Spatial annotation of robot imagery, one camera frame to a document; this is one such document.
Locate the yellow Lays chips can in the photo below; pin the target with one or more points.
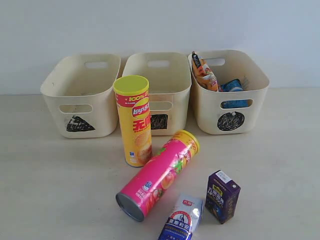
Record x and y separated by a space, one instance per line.
132 100

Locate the orange noodle packet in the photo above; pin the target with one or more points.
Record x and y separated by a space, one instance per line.
203 74

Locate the blue noodle packet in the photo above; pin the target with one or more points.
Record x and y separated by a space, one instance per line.
233 86

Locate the pink Lays chips can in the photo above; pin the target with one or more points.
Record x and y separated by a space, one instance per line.
146 188

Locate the cream bin with square mark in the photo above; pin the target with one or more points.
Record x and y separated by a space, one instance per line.
170 83

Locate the cream bin with circle mark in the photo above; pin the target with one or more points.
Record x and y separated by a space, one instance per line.
229 112

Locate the cream bin with triangle mark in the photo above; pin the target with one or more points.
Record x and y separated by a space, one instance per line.
80 97

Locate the purple drink carton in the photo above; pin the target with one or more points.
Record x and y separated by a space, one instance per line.
221 196

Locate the white blue milk pouch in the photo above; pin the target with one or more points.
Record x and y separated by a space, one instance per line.
184 219

